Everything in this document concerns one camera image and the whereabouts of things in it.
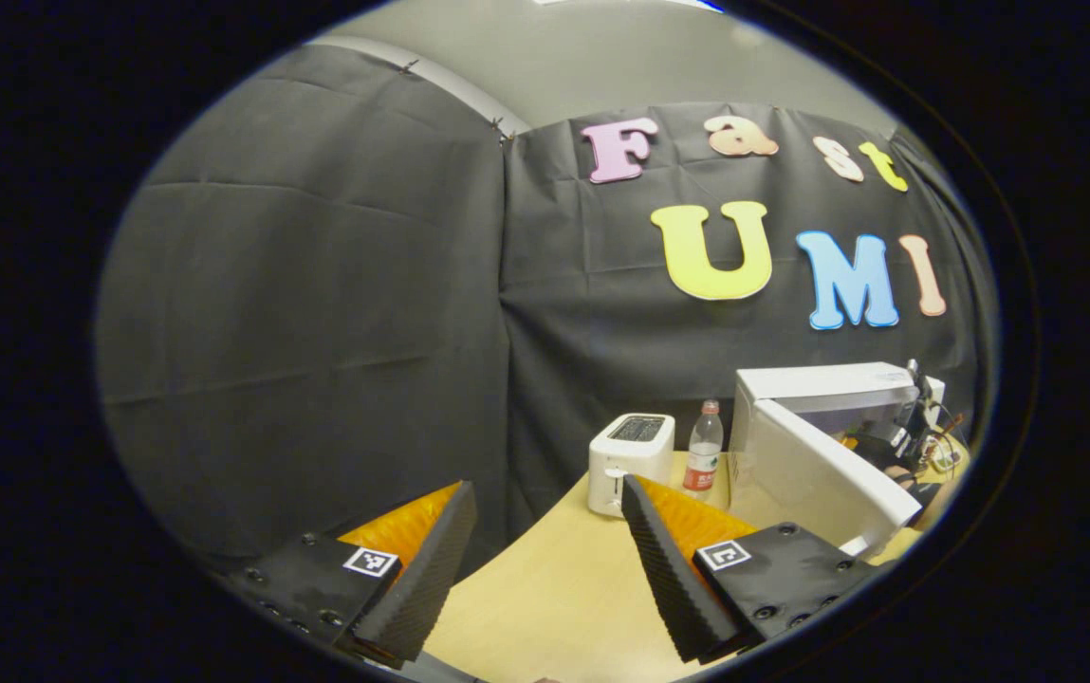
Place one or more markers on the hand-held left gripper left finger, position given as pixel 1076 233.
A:
pixel 421 579

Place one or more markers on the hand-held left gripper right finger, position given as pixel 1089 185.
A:
pixel 668 574

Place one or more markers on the white microwave oven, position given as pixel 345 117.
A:
pixel 810 484

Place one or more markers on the clear water bottle red label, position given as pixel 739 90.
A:
pixel 702 455

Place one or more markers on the white toaster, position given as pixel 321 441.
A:
pixel 630 455

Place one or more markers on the black backdrop cloth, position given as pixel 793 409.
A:
pixel 317 332

